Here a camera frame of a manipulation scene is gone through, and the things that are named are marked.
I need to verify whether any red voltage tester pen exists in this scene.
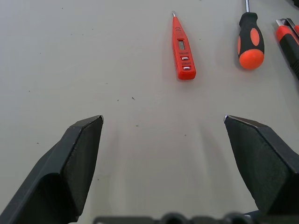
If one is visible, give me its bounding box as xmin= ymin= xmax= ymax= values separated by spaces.
xmin=171 ymin=10 xmax=197 ymax=81

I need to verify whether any large black orange screwdriver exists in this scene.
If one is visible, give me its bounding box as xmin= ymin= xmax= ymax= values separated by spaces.
xmin=237 ymin=0 xmax=265 ymax=70

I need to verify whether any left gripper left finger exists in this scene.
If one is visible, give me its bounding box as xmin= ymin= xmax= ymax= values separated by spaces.
xmin=0 ymin=115 xmax=105 ymax=224

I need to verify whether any orange black utility knife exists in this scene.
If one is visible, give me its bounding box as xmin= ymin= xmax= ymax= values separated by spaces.
xmin=275 ymin=18 xmax=299 ymax=81

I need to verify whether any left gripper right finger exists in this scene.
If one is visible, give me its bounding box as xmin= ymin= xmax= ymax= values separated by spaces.
xmin=223 ymin=114 xmax=299 ymax=217

